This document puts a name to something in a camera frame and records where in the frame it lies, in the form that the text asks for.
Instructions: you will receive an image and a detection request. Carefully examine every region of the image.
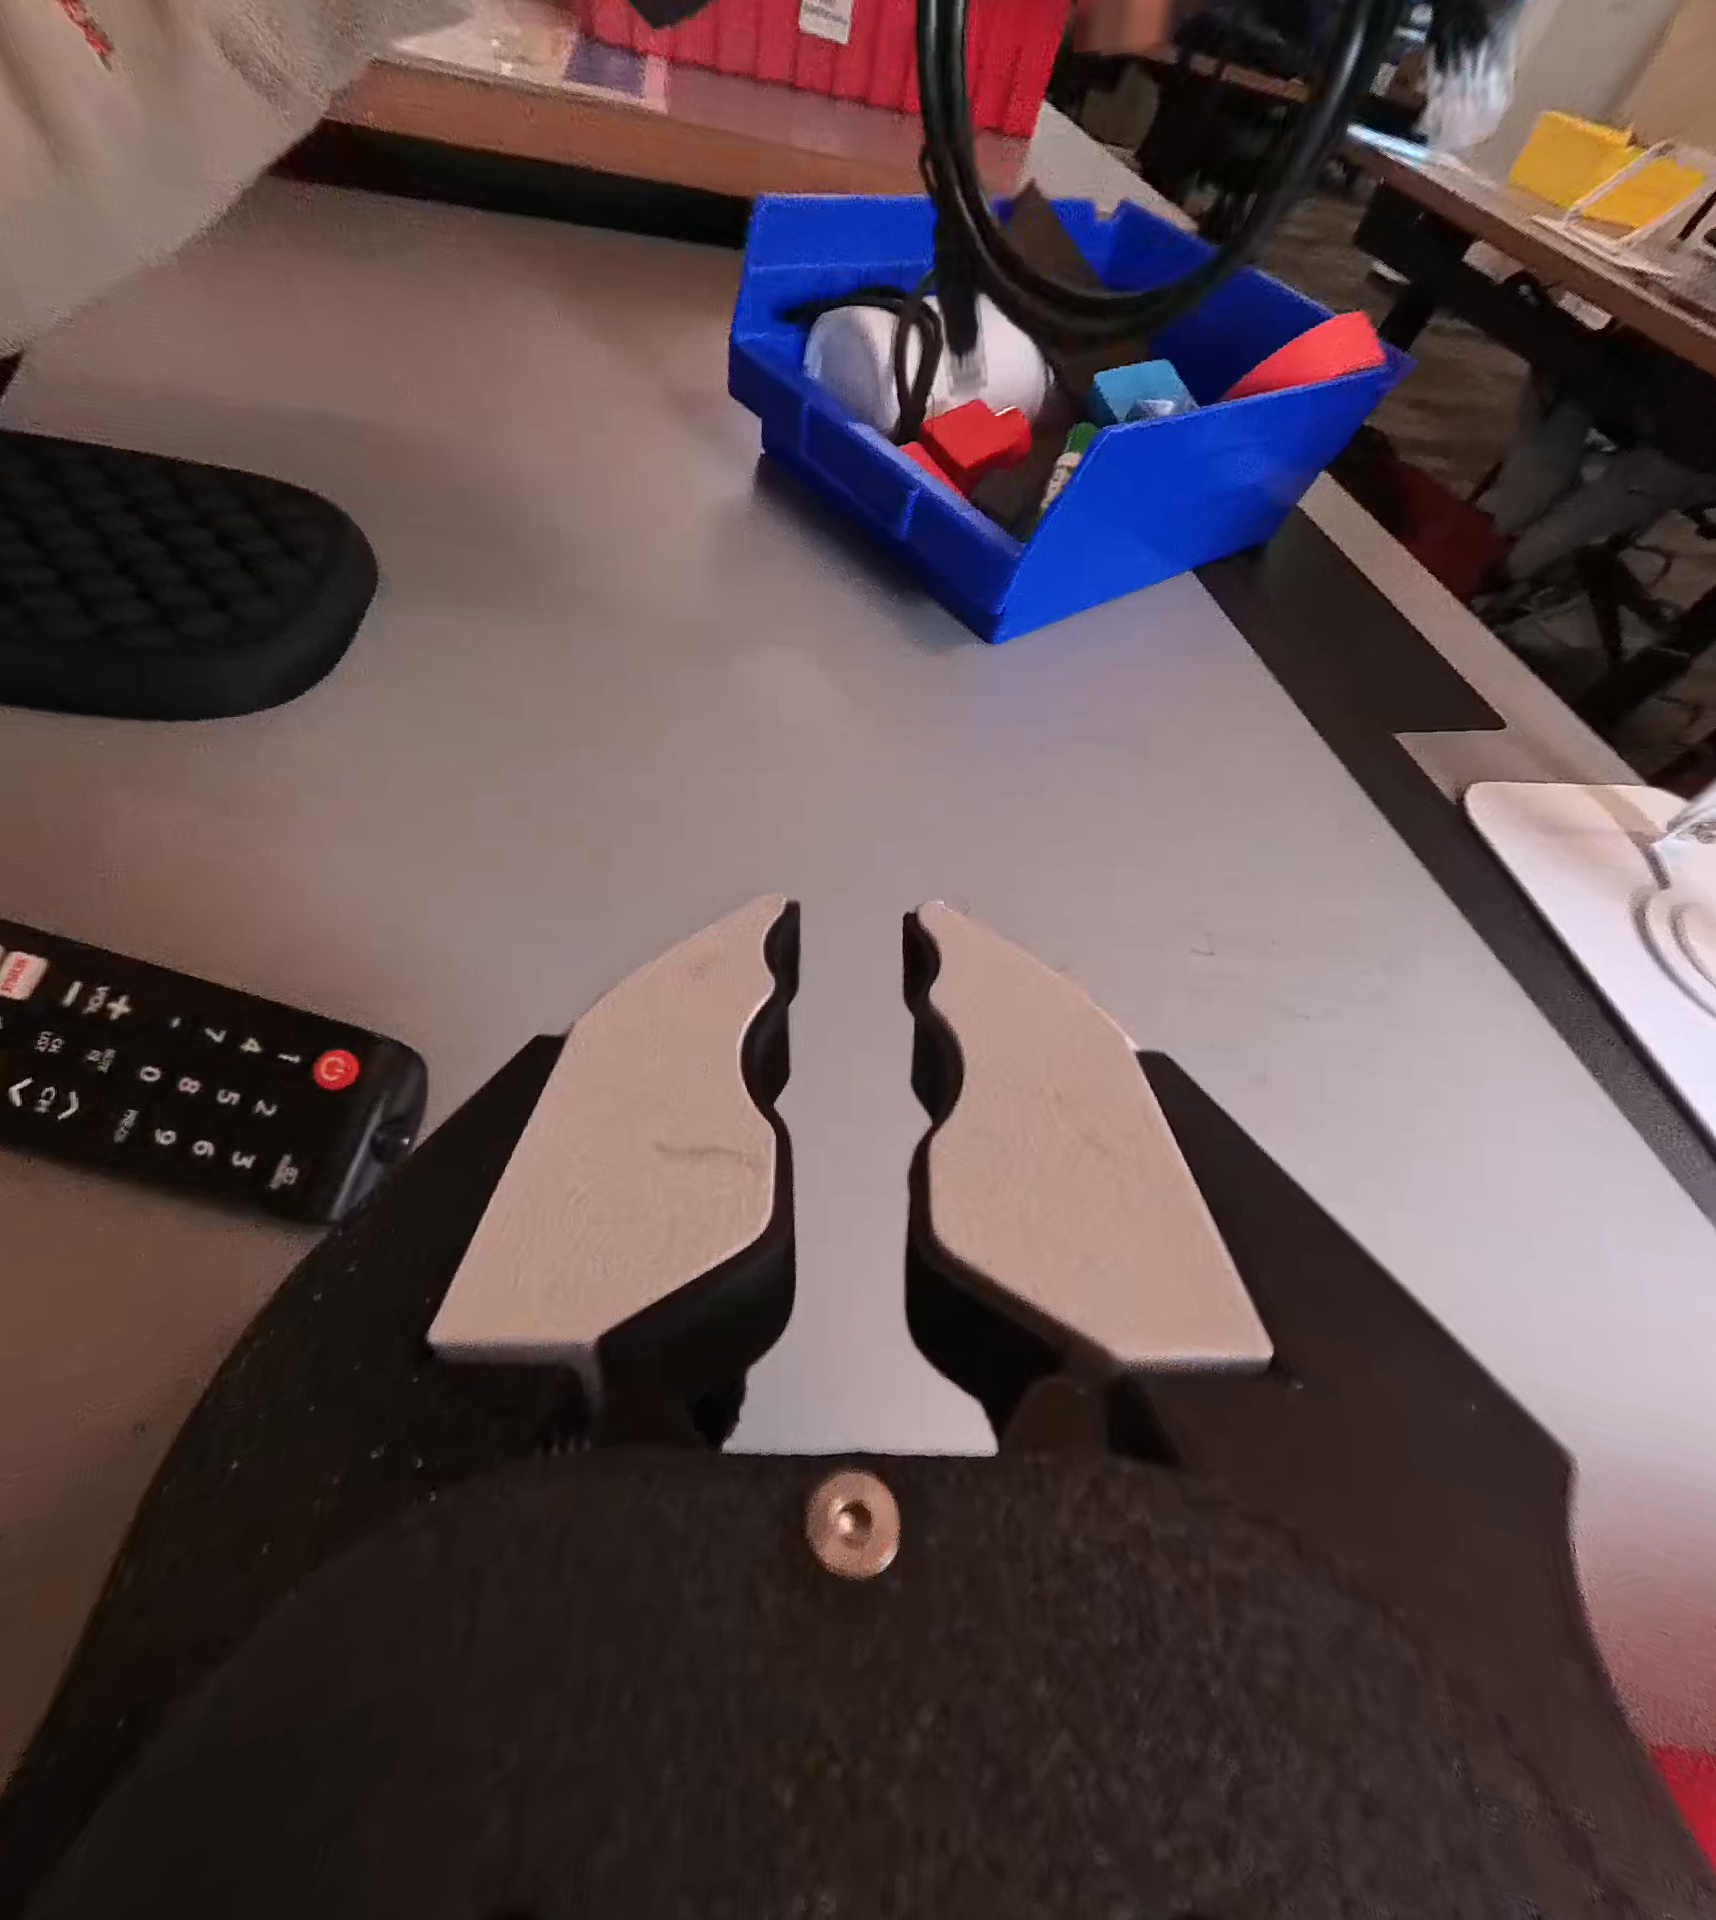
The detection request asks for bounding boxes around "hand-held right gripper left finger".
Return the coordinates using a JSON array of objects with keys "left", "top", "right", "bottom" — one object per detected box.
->
[{"left": 427, "top": 895, "right": 804, "bottom": 1399}]

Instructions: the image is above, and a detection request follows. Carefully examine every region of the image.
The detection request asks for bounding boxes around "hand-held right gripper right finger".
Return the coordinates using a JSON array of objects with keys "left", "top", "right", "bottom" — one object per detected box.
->
[{"left": 900, "top": 901, "right": 1279, "bottom": 1399}]

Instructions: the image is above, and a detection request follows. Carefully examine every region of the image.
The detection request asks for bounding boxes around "black TV remote control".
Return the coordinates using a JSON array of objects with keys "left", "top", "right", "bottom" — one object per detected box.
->
[{"left": 0, "top": 889, "right": 433, "bottom": 1227}]

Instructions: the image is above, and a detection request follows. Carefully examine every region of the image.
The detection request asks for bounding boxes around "blue plastic bin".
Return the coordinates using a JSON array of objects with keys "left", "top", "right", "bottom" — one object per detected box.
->
[{"left": 727, "top": 193, "right": 1417, "bottom": 649}]

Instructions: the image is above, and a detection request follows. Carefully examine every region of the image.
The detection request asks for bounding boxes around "black cable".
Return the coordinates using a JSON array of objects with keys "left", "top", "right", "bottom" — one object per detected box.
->
[{"left": 891, "top": 0, "right": 1417, "bottom": 431}]

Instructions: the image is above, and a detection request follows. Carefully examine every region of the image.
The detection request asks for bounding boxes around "person's left forearm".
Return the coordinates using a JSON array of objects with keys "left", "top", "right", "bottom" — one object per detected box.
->
[{"left": 0, "top": 0, "right": 478, "bottom": 397}]

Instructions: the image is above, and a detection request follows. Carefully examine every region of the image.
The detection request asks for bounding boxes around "white round object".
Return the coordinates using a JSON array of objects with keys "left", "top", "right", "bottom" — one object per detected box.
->
[{"left": 804, "top": 297, "right": 1057, "bottom": 438}]

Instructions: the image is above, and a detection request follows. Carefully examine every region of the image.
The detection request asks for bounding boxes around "red block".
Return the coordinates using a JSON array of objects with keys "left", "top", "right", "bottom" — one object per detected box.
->
[{"left": 900, "top": 403, "right": 1034, "bottom": 498}]

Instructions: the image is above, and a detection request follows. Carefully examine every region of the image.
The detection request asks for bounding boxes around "black textured armrest pad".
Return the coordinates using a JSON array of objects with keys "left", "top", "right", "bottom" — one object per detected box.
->
[{"left": 0, "top": 423, "right": 381, "bottom": 723}]

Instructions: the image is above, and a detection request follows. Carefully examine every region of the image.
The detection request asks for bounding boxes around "light blue block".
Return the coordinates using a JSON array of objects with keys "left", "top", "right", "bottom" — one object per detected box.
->
[{"left": 1090, "top": 361, "right": 1200, "bottom": 431}]

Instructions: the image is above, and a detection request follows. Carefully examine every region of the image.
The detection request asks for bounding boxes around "red flat disc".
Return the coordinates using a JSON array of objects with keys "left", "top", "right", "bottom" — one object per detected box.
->
[{"left": 1220, "top": 313, "right": 1389, "bottom": 405}]

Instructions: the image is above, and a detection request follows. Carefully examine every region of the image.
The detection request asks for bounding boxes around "dark brown triangular piece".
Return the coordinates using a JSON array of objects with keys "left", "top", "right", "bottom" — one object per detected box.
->
[{"left": 1001, "top": 182, "right": 1108, "bottom": 294}]

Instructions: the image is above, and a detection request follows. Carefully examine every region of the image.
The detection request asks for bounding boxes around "wooden office desk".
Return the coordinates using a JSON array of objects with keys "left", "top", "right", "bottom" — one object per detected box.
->
[{"left": 1345, "top": 126, "right": 1716, "bottom": 408}]

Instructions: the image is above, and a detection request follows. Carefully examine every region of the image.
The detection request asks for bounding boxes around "wooden side table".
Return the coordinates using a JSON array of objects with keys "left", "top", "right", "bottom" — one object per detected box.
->
[{"left": 325, "top": 45, "right": 1041, "bottom": 198}]

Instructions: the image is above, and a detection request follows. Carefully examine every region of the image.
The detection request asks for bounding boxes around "large red ribbed crate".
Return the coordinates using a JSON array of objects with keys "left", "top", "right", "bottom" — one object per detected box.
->
[{"left": 572, "top": 0, "right": 1086, "bottom": 138}]

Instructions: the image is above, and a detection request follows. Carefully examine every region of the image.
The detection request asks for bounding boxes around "yellow box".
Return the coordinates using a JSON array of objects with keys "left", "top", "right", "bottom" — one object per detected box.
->
[{"left": 1510, "top": 109, "right": 1709, "bottom": 228}]

